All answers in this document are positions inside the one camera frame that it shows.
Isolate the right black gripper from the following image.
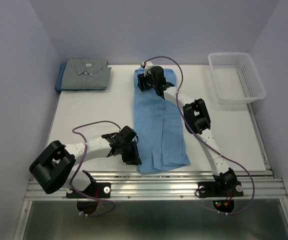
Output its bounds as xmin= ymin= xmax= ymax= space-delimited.
xmin=136 ymin=70 xmax=156 ymax=92

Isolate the light blue long sleeve shirt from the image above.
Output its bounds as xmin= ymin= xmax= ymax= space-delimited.
xmin=133 ymin=68 xmax=191 ymax=174

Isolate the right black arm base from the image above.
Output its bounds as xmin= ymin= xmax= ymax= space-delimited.
xmin=195 ymin=181 xmax=244 ymax=199

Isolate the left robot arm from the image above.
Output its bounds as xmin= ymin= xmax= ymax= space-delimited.
xmin=29 ymin=126 xmax=141 ymax=197

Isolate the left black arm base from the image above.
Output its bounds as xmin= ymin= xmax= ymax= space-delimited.
xmin=66 ymin=182 xmax=111 ymax=199

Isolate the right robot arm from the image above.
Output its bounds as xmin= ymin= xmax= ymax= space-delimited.
xmin=137 ymin=61 xmax=238 ymax=198

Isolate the folded grey shirt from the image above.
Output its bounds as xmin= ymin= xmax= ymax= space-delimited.
xmin=61 ymin=58 xmax=111 ymax=92

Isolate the white plastic basket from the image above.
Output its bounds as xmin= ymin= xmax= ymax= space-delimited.
xmin=208 ymin=52 xmax=267 ymax=105

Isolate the folded dark blue shirt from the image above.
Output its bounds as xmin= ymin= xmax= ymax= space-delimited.
xmin=54 ymin=62 xmax=66 ymax=93

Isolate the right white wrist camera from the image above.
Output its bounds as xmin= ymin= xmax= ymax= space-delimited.
xmin=141 ymin=61 xmax=154 ymax=76

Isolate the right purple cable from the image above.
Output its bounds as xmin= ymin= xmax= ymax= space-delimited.
xmin=143 ymin=56 xmax=256 ymax=217

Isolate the aluminium mounting rail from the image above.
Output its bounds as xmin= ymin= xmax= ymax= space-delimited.
xmin=23 ymin=169 xmax=288 ymax=201

